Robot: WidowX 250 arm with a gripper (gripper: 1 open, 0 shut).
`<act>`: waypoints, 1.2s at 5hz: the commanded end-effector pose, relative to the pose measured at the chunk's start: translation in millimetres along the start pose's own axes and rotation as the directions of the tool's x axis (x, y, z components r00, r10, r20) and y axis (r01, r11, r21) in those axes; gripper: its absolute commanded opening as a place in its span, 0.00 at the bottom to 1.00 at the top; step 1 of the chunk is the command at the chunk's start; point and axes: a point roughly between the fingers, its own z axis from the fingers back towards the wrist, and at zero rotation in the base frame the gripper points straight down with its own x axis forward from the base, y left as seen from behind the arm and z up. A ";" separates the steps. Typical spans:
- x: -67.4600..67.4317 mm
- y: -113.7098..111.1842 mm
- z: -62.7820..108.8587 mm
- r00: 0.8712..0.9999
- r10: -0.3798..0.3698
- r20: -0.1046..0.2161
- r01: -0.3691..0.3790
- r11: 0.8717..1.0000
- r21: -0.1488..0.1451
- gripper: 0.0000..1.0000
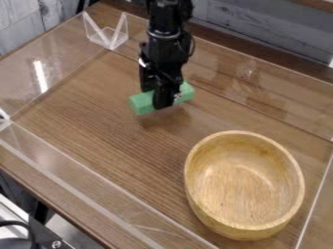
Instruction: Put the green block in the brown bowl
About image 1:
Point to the clear acrylic corner bracket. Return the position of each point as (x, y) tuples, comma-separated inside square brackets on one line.
[(107, 37)]

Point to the black metal bracket with screw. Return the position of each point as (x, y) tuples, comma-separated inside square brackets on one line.
[(49, 241)]

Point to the green rectangular block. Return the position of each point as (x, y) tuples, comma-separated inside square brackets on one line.
[(140, 102)]

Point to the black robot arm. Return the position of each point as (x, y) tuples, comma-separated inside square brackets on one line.
[(168, 15)]

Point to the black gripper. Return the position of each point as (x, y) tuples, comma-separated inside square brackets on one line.
[(163, 55)]

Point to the light wooden bowl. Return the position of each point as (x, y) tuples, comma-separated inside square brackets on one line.
[(243, 184)]

